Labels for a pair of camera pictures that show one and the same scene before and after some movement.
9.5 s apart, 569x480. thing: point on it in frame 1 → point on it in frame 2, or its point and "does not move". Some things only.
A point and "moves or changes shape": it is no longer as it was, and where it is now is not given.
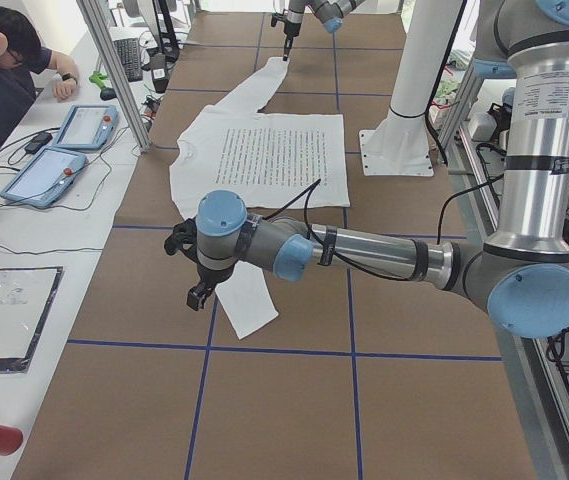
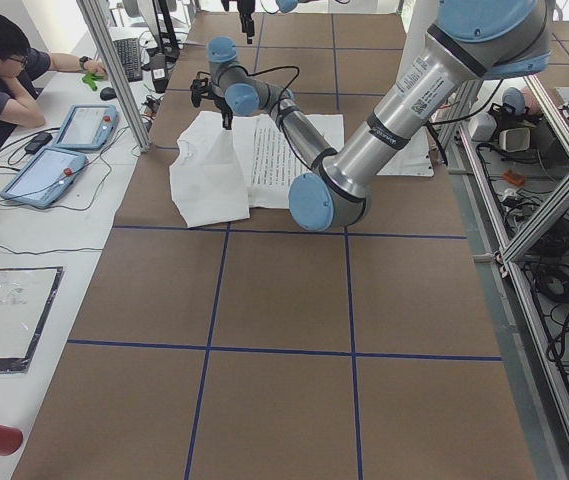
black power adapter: [39, 140] does not move
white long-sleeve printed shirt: [270, 160] moves or changes shape
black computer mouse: [108, 93] does not move
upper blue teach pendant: [86, 126] does not move
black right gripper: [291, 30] → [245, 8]
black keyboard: [128, 52] does not move
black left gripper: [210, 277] → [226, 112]
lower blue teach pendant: [42, 176] does not move
